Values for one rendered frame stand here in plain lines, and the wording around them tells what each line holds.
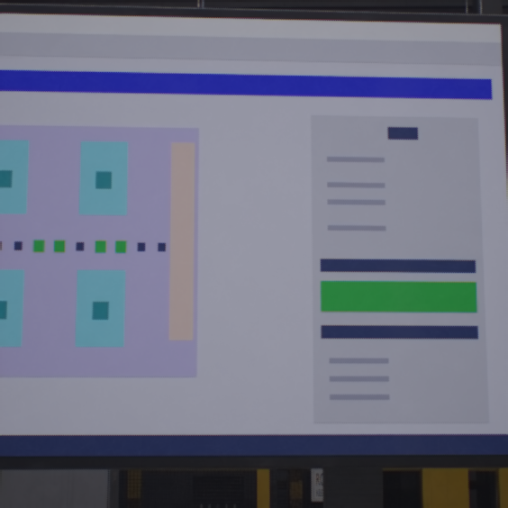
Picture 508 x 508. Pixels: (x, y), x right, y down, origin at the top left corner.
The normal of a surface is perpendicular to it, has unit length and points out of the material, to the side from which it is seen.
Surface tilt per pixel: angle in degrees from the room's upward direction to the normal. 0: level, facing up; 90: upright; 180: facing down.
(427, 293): 90
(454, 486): 90
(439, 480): 90
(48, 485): 90
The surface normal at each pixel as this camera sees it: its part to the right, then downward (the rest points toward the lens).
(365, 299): 0.06, -0.15
